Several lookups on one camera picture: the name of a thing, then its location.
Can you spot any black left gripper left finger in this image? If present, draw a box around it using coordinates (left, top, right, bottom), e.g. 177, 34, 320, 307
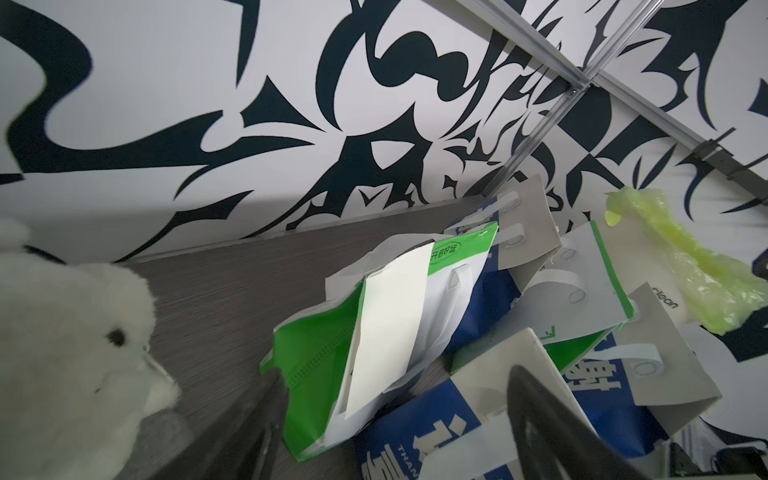
152, 368, 289, 480

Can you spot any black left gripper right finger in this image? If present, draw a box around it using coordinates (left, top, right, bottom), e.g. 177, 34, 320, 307
507, 365, 646, 480

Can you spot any blue white takeout bag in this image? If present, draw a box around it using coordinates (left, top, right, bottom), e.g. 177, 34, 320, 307
444, 175, 562, 353
355, 328, 588, 479
563, 284, 722, 459

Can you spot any green white right takeout bag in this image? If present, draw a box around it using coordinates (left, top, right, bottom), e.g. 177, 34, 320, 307
451, 221, 635, 373

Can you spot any green white takeout bag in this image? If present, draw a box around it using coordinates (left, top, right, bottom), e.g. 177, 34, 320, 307
260, 222, 499, 461
451, 221, 635, 373

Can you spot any green white left takeout bag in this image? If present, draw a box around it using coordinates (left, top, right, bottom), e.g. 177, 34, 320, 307
260, 222, 499, 461

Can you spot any white plush bear toy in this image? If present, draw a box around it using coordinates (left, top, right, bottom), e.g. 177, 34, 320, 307
1, 219, 181, 479

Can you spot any cream ribbed trash bin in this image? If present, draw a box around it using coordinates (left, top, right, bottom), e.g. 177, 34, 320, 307
596, 217, 696, 326

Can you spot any green plastic bin liner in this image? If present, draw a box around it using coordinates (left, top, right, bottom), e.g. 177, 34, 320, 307
606, 187, 767, 335

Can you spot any grey wall hook rail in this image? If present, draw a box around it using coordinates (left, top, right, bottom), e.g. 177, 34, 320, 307
673, 127, 767, 216

